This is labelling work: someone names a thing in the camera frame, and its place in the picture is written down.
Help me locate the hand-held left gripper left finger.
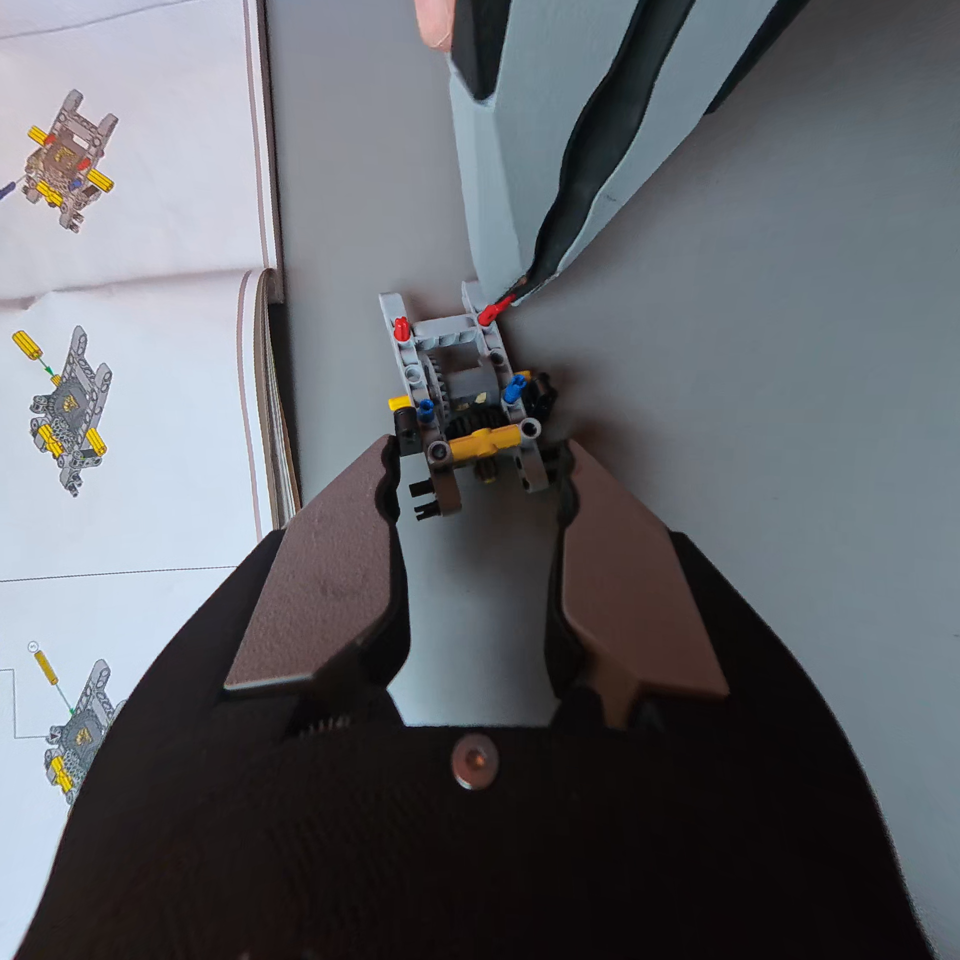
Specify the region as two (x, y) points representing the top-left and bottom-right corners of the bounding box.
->
(222, 433), (414, 695)

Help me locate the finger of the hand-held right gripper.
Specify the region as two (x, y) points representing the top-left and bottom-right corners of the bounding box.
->
(517, 0), (785, 303)
(447, 0), (640, 303)

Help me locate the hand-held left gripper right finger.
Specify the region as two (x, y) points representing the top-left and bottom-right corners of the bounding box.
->
(544, 438), (732, 730)

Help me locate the person's right hand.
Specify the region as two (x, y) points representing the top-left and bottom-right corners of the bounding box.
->
(414, 0), (457, 52)

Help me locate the open lego instruction booklet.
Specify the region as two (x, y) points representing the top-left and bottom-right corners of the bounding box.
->
(0, 0), (303, 960)

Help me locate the grey yellow lego assembly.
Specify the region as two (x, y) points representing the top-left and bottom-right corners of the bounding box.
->
(378, 281), (558, 522)

